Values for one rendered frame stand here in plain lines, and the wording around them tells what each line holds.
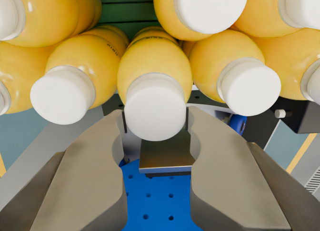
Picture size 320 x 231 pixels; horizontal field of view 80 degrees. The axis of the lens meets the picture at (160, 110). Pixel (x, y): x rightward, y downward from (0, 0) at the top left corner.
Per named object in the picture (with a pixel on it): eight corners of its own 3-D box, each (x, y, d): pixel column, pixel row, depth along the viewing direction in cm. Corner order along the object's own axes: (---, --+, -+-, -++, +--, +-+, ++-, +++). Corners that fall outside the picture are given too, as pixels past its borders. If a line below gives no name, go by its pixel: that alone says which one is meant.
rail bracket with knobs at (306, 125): (250, 103, 36) (282, 136, 27) (258, 65, 33) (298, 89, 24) (302, 100, 36) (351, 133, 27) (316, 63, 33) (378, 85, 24)
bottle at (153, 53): (176, 72, 31) (203, 148, 14) (132, 72, 31) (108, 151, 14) (178, 23, 27) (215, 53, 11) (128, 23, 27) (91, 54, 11)
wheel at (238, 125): (224, 141, 31) (237, 146, 30) (228, 117, 29) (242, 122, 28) (233, 128, 34) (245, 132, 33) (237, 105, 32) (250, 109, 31)
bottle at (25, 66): (87, 26, 29) (5, 57, 13) (91, 72, 33) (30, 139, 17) (39, 23, 29) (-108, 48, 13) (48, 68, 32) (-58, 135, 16)
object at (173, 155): (144, 125, 35) (140, 182, 24) (143, 114, 33) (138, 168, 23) (199, 123, 35) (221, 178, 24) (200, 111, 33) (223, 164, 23)
